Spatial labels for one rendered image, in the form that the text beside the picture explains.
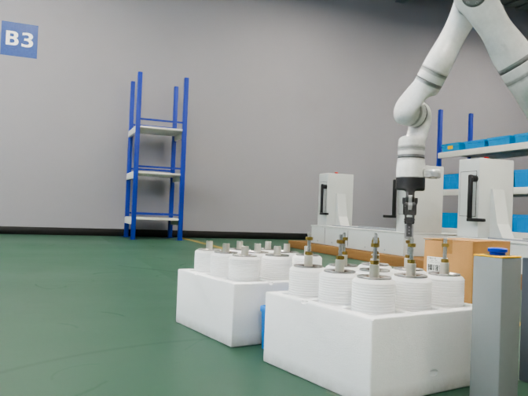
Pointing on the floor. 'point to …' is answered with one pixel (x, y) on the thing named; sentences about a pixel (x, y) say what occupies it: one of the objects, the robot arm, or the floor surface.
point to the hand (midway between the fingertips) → (408, 231)
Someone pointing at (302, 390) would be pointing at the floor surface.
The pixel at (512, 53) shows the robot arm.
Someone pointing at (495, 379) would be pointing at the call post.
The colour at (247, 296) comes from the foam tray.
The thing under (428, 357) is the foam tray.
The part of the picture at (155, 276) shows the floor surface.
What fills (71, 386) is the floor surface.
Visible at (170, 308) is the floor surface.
